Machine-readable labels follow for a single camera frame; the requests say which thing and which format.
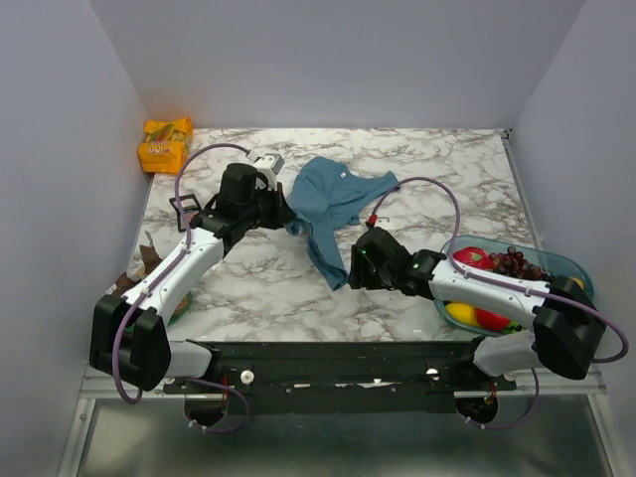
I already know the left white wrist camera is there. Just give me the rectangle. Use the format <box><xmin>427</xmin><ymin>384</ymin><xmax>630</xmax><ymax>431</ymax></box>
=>
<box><xmin>247</xmin><ymin>151</ymin><xmax>285</xmax><ymax>191</ymax></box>

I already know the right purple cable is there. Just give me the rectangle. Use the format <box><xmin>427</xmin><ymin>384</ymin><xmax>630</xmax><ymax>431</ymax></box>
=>
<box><xmin>367</xmin><ymin>177</ymin><xmax>628</xmax><ymax>363</ymax></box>

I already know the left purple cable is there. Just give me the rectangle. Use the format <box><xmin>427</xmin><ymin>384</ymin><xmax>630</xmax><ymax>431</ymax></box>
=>
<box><xmin>112</xmin><ymin>142</ymin><xmax>254</xmax><ymax>404</ymax></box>

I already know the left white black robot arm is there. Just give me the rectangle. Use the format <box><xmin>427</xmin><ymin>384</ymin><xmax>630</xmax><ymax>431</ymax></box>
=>
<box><xmin>89</xmin><ymin>154</ymin><xmax>294</xmax><ymax>393</ymax></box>

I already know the red apple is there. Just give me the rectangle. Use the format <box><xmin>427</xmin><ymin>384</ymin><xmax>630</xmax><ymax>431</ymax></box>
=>
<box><xmin>474</xmin><ymin>308</ymin><xmax>517</xmax><ymax>333</ymax></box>

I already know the teal glass fruit bowl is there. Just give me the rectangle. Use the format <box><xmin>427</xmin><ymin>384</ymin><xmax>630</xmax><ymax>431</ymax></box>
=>
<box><xmin>434</xmin><ymin>235</ymin><xmax>594</xmax><ymax>337</ymax></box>

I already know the red dragon fruit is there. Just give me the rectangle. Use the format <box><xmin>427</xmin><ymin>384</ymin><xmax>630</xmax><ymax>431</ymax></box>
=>
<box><xmin>452</xmin><ymin>246</ymin><xmax>494</xmax><ymax>270</ymax></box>

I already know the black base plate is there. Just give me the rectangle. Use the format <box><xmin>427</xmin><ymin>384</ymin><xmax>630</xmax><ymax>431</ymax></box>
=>
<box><xmin>101</xmin><ymin>339</ymin><xmax>518</xmax><ymax>416</ymax></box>

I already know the purple cable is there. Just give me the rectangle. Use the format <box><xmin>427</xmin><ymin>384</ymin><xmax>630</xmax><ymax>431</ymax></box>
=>
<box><xmin>367</xmin><ymin>177</ymin><xmax>628</xmax><ymax>363</ymax></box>
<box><xmin>112</xmin><ymin>142</ymin><xmax>254</xmax><ymax>404</ymax></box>

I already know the aluminium frame rail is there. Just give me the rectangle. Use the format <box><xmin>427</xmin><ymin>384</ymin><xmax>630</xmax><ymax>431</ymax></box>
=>
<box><xmin>79</xmin><ymin>355</ymin><xmax>608</xmax><ymax>398</ymax></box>

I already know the green toy with black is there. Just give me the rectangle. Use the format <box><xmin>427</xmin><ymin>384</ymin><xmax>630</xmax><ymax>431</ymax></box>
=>
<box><xmin>501</xmin><ymin>321</ymin><xmax>526</xmax><ymax>335</ymax></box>

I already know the black brooch box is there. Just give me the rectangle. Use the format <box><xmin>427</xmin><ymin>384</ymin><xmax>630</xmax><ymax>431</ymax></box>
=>
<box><xmin>169</xmin><ymin>194</ymin><xmax>202</xmax><ymax>233</ymax></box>

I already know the blue tank top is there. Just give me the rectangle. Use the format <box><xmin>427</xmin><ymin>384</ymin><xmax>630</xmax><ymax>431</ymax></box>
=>
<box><xmin>285</xmin><ymin>156</ymin><xmax>398</xmax><ymax>290</ymax></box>

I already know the orange snack packet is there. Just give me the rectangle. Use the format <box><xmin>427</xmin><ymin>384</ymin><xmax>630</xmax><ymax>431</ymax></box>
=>
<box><xmin>137</xmin><ymin>116</ymin><xmax>193</xmax><ymax>175</ymax></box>

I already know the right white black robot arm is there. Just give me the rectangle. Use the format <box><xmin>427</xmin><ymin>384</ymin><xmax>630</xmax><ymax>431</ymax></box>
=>
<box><xmin>349</xmin><ymin>227</ymin><xmax>606</xmax><ymax>390</ymax></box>

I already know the purple grapes bunch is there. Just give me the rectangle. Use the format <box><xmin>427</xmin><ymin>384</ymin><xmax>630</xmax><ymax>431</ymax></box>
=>
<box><xmin>489</xmin><ymin>246</ymin><xmax>556</xmax><ymax>283</ymax></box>

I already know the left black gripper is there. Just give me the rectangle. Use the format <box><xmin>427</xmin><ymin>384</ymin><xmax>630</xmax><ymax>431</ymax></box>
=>
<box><xmin>242</xmin><ymin>182</ymin><xmax>298</xmax><ymax>232</ymax></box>

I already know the brown green snack bag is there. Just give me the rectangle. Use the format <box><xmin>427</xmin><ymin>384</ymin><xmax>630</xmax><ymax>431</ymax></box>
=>
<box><xmin>104</xmin><ymin>231</ymin><xmax>193</xmax><ymax>327</ymax></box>

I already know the yellow lemon lower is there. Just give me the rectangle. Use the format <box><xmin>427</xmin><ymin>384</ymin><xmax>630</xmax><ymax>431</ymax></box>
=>
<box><xmin>445</xmin><ymin>302</ymin><xmax>481</xmax><ymax>328</ymax></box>

